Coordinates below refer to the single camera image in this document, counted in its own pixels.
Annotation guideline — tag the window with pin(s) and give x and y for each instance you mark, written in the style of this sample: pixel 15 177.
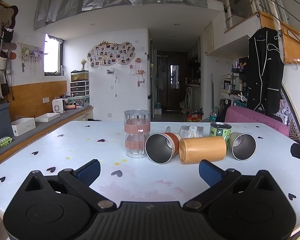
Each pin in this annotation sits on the window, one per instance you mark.
pixel 52 57

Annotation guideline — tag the pink chair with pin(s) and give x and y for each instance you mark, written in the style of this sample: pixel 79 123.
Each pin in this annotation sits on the pink chair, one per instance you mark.
pixel 255 120

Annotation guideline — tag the green printed can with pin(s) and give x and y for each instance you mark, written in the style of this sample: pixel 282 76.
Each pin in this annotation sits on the green printed can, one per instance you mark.
pixel 218 132

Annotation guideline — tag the white open box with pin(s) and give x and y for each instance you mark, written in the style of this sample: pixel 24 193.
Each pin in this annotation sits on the white open box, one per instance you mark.
pixel 23 127

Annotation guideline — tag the white flat box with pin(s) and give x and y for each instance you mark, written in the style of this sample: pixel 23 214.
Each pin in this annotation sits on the white flat box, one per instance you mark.
pixel 48 117

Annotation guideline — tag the red carton box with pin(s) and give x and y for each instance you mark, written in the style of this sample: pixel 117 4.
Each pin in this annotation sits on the red carton box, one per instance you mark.
pixel 194 116

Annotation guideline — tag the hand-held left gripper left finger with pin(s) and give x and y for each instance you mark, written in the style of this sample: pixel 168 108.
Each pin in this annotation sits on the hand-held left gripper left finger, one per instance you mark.
pixel 90 173

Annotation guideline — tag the black jacket white trim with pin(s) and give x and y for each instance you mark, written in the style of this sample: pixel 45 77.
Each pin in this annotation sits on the black jacket white trim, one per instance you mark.
pixel 262 75

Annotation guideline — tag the steel cup pale green sleeve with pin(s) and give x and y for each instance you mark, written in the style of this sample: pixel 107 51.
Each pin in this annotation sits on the steel cup pale green sleeve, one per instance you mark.
pixel 243 147

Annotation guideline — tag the glass fish tank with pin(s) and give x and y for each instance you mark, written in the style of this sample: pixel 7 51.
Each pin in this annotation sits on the glass fish tank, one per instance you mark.
pixel 79 75

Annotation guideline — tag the plastic water bottle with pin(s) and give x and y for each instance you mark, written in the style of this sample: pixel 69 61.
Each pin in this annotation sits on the plastic water bottle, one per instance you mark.
pixel 213 115

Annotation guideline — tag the clear ribbed plastic cup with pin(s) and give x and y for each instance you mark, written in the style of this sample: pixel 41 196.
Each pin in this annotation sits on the clear ribbed plastic cup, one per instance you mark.
pixel 191 131

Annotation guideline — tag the green egg-shaped tray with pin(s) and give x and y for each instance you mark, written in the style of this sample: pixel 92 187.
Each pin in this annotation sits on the green egg-shaped tray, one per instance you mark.
pixel 3 141

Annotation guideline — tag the dark wooden door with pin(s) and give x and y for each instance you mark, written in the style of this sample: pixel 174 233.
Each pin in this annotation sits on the dark wooden door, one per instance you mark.
pixel 173 92

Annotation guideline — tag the cloud-shaped photo board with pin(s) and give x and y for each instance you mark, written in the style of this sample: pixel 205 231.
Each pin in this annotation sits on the cloud-shaped photo board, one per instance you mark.
pixel 111 55

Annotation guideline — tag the washing machine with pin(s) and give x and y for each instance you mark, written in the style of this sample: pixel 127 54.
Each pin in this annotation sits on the washing machine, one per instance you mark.
pixel 190 97

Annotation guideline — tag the bamboo cup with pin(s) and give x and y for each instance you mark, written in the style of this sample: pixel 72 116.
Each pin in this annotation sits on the bamboo cup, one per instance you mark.
pixel 202 150

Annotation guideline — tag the brown wall coat rack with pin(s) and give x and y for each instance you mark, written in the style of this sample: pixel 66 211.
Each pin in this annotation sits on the brown wall coat rack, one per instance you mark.
pixel 0 17

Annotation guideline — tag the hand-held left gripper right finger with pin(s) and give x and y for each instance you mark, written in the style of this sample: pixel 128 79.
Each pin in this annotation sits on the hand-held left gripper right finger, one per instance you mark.
pixel 210 173

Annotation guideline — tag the white wall outlet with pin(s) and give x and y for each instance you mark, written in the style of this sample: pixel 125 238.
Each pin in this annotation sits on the white wall outlet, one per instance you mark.
pixel 45 100

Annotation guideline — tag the black storage shelf rack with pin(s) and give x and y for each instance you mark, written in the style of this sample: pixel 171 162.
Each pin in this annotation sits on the black storage shelf rack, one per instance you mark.
pixel 238 80

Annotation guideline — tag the small drawer unit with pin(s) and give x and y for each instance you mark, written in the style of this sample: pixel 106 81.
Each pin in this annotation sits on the small drawer unit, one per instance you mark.
pixel 79 88

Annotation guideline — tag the white desktop appliance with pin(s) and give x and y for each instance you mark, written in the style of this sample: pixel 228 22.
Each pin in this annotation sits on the white desktop appliance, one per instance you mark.
pixel 58 106

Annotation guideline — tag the steel cup brown sleeve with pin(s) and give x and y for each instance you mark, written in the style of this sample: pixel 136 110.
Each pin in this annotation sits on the steel cup brown sleeve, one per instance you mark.
pixel 158 148

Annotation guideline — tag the clear glass cup pink bands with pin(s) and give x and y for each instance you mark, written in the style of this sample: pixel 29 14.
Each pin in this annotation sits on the clear glass cup pink bands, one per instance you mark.
pixel 137 120

